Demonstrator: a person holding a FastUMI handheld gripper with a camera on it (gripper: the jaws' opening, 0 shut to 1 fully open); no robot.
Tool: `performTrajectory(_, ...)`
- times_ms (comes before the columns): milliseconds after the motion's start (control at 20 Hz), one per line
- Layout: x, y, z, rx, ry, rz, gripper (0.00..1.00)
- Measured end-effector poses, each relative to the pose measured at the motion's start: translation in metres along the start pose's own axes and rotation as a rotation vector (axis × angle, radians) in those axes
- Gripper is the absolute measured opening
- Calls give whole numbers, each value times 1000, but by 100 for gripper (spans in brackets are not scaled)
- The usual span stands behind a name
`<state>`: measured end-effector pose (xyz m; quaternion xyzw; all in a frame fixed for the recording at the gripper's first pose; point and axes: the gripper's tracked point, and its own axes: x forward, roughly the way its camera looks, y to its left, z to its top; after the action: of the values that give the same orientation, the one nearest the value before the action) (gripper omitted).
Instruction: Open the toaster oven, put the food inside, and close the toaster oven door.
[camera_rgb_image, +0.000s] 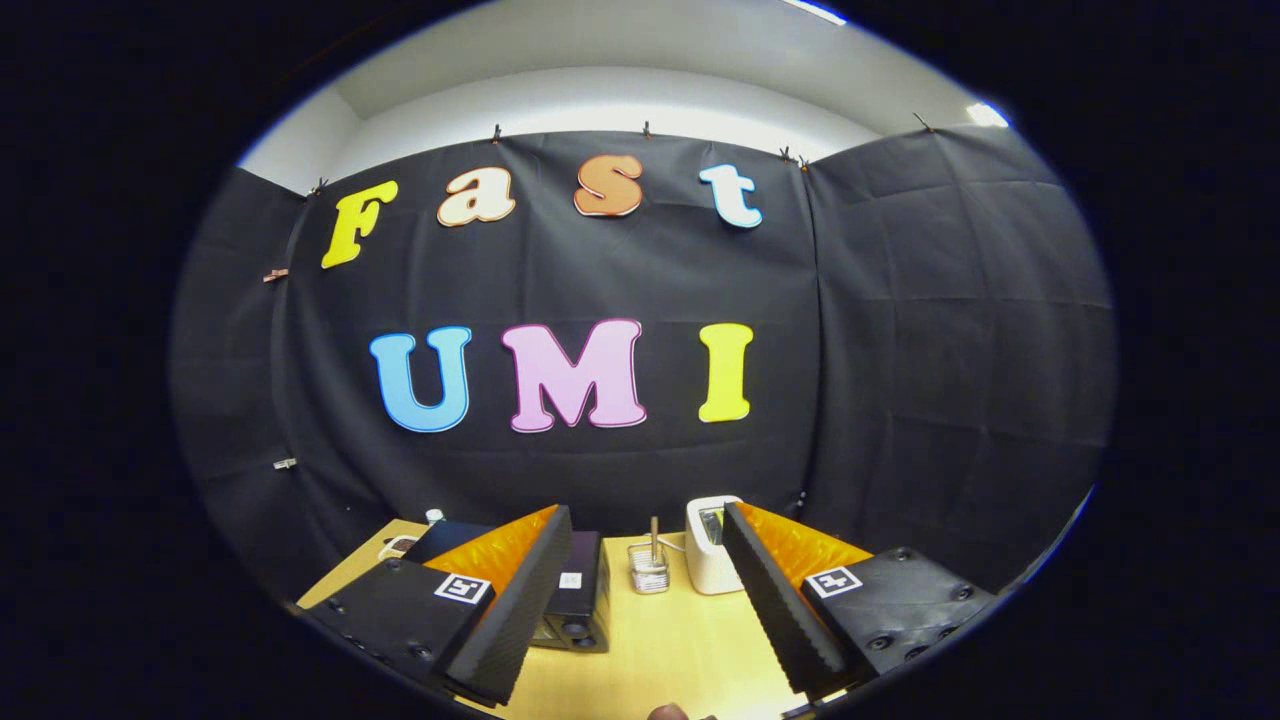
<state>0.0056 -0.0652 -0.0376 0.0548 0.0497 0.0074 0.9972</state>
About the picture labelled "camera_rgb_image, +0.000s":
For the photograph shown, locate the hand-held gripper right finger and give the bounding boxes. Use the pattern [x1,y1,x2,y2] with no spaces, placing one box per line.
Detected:
[721,501,999,699]

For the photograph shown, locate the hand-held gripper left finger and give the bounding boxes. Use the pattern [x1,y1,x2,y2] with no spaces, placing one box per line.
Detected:
[300,504,574,707]

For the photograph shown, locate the black toaster oven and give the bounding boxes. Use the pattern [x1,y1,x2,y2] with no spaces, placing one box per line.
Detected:
[405,519,611,653]

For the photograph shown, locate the white bread toaster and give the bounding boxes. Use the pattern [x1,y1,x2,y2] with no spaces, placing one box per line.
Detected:
[686,495,746,596]

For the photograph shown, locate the row of dark cloth clips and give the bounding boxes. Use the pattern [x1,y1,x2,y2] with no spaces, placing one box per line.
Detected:
[310,113,936,196]

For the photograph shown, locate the wire mesh utensil basket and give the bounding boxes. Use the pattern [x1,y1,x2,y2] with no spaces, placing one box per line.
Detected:
[628,542,671,595]

